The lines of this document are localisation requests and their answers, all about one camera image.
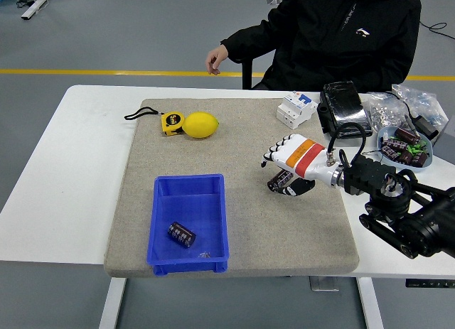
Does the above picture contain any green terminal connector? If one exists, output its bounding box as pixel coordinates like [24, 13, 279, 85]
[407, 139, 429, 155]

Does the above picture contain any blue plastic bin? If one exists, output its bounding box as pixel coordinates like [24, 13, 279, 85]
[146, 173, 229, 276]

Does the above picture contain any clear bag of blue parts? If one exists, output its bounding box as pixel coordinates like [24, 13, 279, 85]
[390, 83, 449, 131]

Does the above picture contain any black power adapter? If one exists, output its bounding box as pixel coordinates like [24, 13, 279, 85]
[414, 114, 440, 141]

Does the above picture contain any black desk control panel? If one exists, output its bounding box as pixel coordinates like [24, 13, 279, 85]
[405, 279, 455, 289]

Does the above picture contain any person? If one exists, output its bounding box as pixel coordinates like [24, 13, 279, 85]
[220, 0, 422, 94]

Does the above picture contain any white circuit breaker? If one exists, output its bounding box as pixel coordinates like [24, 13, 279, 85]
[276, 91, 319, 131]

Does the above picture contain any yellow tape measure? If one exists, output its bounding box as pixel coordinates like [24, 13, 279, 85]
[124, 107, 186, 137]

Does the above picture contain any yellow lemon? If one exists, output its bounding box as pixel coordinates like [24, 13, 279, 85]
[181, 111, 220, 139]

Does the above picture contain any clear bag of washers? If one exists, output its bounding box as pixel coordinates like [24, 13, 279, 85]
[365, 92, 410, 133]

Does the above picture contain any grey-brown mat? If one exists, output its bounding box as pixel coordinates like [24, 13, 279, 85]
[104, 97, 360, 279]

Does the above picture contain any white desk frame foot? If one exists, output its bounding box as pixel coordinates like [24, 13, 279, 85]
[21, 0, 60, 20]

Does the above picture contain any light blue bowl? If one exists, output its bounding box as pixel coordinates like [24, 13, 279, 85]
[376, 125, 435, 173]

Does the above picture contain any grey metal bracket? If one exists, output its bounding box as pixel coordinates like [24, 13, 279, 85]
[309, 276, 341, 292]

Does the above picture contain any person's hand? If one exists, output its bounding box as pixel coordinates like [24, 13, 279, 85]
[205, 45, 229, 75]

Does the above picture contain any black floor cable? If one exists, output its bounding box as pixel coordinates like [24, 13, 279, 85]
[419, 19, 455, 41]

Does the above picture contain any grey box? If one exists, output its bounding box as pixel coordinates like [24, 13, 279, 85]
[432, 112, 455, 163]

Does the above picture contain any white table leg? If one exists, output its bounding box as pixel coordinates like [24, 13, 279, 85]
[357, 277, 385, 329]
[98, 277, 126, 329]

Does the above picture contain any black wrapped case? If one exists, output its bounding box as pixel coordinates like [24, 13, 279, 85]
[316, 80, 373, 140]

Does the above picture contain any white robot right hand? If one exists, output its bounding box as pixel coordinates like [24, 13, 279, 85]
[260, 132, 338, 198]

